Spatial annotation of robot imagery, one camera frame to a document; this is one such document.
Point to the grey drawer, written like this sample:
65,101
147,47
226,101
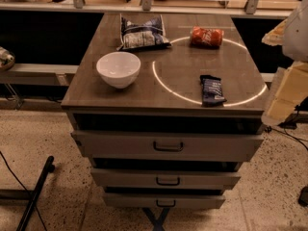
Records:
165,179
163,200
166,146

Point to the middle grey drawer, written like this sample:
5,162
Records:
165,179

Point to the grey side shelf rail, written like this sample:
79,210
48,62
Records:
39,74

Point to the top grey drawer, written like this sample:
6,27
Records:
166,146

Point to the plate with items at left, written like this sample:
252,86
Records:
7,59

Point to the black floor stand bar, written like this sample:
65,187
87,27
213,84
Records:
34,195

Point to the red orange snack bag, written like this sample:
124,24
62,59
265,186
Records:
206,37

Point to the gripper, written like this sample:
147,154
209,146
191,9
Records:
296,36

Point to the wooden cabinet with drawers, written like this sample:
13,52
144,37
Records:
167,97

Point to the dark blue rxbar wrapper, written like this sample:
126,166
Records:
211,91

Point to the bottom grey drawer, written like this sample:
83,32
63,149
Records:
163,200

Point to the blue white chip bag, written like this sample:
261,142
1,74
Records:
151,33

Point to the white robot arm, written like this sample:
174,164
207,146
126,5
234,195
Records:
292,34

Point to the white ceramic bowl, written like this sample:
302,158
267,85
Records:
119,69

